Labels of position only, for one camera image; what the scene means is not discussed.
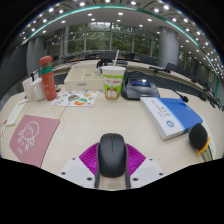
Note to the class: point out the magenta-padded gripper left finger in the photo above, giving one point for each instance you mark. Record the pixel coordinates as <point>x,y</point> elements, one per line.
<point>78,171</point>

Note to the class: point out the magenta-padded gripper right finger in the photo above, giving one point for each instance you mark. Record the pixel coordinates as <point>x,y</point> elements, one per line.
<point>146,170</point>

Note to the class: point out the dark grey computer mouse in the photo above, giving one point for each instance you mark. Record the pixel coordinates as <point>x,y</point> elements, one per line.
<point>112,155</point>

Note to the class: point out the pink mouse pad with drawing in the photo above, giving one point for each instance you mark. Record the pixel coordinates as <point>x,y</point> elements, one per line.
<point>33,138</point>

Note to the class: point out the blue and white book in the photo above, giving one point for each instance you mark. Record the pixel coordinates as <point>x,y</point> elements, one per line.
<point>173,115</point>

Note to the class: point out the colourful sticker sheet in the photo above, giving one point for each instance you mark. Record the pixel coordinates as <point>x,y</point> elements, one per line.
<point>75,98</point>

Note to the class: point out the black gooseneck conference microphone console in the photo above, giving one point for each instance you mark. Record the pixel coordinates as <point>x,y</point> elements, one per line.
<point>140,88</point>

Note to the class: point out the red and white pamphlet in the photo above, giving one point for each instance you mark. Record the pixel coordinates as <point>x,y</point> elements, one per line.
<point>2,131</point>

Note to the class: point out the white booklet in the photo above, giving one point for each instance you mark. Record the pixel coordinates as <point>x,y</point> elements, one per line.
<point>16,111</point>

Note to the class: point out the flat white cardboard box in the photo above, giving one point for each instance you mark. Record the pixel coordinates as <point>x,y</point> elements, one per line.
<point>83,80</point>

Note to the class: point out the printed paper cup with straw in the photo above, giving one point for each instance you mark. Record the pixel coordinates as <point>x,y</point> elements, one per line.
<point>113,83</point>

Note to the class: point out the red bottle with green band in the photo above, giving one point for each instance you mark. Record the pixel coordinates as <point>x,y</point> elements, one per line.
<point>48,80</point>

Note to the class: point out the curved conference desk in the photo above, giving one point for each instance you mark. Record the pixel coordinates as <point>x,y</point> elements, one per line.
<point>140,65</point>

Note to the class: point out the group of dark office chairs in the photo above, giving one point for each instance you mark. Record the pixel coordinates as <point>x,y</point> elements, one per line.
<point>108,56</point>

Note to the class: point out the group of ceiling lights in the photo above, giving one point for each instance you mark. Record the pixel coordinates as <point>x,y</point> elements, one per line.
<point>120,14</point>

